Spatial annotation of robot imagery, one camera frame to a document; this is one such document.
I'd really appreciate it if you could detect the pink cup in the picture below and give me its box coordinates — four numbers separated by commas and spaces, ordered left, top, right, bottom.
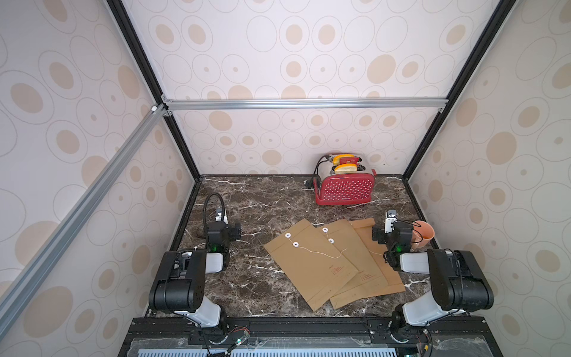
411, 220, 435, 251

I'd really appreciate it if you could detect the back aluminium rail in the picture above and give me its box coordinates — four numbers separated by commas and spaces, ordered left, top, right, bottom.
154, 97, 448, 111

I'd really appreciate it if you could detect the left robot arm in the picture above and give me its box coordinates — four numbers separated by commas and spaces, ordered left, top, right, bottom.
148, 193, 242, 332

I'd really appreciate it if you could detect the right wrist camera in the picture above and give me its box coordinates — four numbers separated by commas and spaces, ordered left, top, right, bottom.
385, 209, 398, 234

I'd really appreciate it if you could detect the front yellow toast slice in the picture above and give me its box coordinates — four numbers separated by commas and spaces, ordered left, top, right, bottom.
334, 163, 358, 174

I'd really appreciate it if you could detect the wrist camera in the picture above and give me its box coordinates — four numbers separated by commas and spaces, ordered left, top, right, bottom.
385, 209, 398, 234
215, 208, 228, 225

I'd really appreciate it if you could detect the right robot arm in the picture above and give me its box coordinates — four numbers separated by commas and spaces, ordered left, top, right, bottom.
372, 213, 495, 344

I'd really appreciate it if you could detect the white envelope string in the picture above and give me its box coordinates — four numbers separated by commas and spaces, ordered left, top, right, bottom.
295, 243, 349, 260

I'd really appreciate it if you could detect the aluminium rail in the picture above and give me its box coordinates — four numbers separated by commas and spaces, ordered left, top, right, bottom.
154, 97, 448, 111
1, 104, 167, 338

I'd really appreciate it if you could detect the rear yellow toast slice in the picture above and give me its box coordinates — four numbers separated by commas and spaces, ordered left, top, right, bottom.
332, 154, 360, 165

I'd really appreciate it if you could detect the brown file envelope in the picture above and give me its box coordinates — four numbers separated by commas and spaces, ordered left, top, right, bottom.
321, 220, 388, 305
264, 219, 358, 312
326, 218, 404, 309

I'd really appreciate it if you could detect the black toaster power cable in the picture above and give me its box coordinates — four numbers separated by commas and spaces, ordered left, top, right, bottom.
306, 155, 331, 189

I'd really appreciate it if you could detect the red polka dot toaster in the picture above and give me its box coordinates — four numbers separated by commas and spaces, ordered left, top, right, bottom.
306, 153, 376, 205

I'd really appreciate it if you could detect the yellow toast slice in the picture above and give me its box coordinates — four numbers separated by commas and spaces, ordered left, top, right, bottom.
334, 163, 358, 174
332, 154, 360, 165

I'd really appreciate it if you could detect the left aluminium rail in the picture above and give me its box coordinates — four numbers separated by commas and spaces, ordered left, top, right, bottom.
1, 104, 167, 338

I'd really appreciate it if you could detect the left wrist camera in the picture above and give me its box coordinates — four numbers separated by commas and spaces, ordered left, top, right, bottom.
215, 208, 228, 225

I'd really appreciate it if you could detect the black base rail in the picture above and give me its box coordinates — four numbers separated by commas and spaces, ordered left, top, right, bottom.
119, 315, 502, 356

